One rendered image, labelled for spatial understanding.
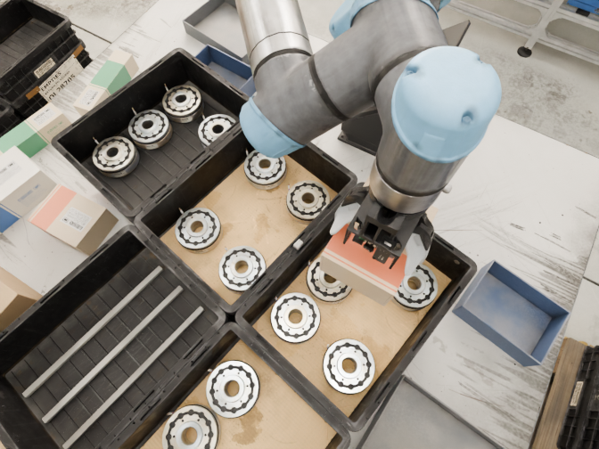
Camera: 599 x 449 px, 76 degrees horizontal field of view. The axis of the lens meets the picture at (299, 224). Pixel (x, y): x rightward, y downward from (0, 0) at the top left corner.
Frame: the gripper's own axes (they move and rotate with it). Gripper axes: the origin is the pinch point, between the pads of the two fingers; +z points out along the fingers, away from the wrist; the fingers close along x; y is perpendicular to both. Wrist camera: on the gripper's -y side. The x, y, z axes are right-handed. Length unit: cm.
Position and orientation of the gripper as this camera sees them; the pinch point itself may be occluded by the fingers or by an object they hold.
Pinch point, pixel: (379, 236)
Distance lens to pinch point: 62.0
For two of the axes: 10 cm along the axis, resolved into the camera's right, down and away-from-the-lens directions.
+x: 8.6, 4.7, -2.1
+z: 0.1, 3.9, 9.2
